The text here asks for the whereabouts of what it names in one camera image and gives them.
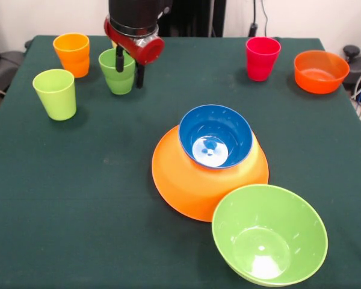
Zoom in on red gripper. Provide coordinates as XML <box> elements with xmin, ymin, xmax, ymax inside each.
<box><xmin>103</xmin><ymin>17</ymin><xmax>165</xmax><ymax>90</ymax></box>

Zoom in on blue bowl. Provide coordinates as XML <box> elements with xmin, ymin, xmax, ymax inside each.
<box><xmin>178</xmin><ymin>104</ymin><xmax>254</xmax><ymax>169</ymax></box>

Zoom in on large orange bowl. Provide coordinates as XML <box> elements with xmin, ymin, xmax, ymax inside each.
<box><xmin>151</xmin><ymin>125</ymin><xmax>270</xmax><ymax>223</ymax></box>

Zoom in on large light green bowl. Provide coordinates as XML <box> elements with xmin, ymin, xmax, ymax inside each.
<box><xmin>211</xmin><ymin>184</ymin><xmax>329</xmax><ymax>287</ymax></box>

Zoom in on orange cup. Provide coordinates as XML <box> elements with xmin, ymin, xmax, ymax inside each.
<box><xmin>52</xmin><ymin>33</ymin><xmax>91</xmax><ymax>79</ymax></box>

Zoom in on lime green cup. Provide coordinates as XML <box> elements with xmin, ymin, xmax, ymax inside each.
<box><xmin>32</xmin><ymin>68</ymin><xmax>78</xmax><ymax>122</ymax></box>

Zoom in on red cup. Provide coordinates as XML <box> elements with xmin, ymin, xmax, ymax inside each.
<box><xmin>245</xmin><ymin>36</ymin><xmax>282</xmax><ymax>82</ymax></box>

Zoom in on dark green tablecloth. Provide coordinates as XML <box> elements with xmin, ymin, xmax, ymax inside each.
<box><xmin>0</xmin><ymin>35</ymin><xmax>361</xmax><ymax>289</ymax></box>

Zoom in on small red-orange bowl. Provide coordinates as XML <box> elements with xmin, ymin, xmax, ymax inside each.
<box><xmin>293</xmin><ymin>49</ymin><xmax>351</xmax><ymax>95</ymax></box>

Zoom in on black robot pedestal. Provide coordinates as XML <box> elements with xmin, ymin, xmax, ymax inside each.
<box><xmin>161</xmin><ymin>0</ymin><xmax>226</xmax><ymax>37</ymax></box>

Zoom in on black hanging cable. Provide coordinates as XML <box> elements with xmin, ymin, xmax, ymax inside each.
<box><xmin>248</xmin><ymin>0</ymin><xmax>270</xmax><ymax>39</ymax></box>

